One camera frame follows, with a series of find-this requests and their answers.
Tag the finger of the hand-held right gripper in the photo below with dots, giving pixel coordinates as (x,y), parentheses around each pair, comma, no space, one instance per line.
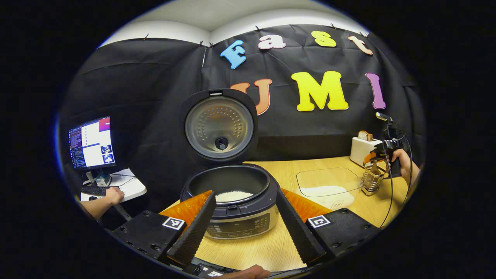
(374,156)

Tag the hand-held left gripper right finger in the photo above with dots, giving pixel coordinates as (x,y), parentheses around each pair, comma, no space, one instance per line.
(296,232)

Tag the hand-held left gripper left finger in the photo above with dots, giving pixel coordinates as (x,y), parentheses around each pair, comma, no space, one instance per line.
(195,232)

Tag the silver black rice cooker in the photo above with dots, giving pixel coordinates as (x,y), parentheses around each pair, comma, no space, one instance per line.
(248,209)

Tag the clear plastic rice container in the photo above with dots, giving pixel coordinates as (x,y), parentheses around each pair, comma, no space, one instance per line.
(329,178)

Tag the white toaster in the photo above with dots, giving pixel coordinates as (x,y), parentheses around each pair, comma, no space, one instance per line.
(362,151)

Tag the toasted bread slice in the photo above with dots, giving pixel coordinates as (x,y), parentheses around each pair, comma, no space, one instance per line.
(364,135)

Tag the black box with white labels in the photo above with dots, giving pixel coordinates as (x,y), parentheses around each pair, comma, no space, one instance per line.
(209,272)

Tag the white side table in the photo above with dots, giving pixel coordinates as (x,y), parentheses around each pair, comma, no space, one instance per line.
(131,186)

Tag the small teal object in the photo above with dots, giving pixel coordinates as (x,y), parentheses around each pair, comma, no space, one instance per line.
(104,179)

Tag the black keyboard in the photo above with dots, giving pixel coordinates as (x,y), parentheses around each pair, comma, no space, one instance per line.
(95,190)

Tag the black backdrop cloth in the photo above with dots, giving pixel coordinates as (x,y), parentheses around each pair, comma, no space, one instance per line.
(155,116)

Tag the computer monitor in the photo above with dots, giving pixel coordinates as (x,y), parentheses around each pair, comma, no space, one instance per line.
(93,143)

